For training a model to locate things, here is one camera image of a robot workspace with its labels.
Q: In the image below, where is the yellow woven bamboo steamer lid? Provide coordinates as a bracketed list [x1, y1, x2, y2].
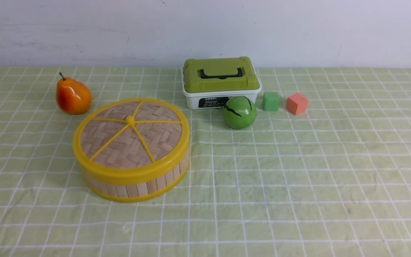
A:
[73, 98, 190, 185]

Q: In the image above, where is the yellow rimmed bamboo steamer basket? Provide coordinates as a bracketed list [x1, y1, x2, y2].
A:
[81, 150, 191, 203]

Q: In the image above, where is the green toy apple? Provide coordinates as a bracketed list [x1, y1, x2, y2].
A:
[223, 96, 257, 130]

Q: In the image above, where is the green lidded white storage box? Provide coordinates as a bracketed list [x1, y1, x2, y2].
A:
[181, 56, 262, 110]

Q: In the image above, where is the green foam cube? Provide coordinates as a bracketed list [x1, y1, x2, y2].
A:
[262, 91, 280, 112]

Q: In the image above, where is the orange foam cube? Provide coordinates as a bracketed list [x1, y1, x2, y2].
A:
[285, 92, 309, 115]

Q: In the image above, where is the orange toy pear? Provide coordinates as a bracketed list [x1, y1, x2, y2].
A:
[56, 72, 92, 115]

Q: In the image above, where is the green checkered tablecloth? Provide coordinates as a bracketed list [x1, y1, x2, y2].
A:
[0, 67, 411, 257]

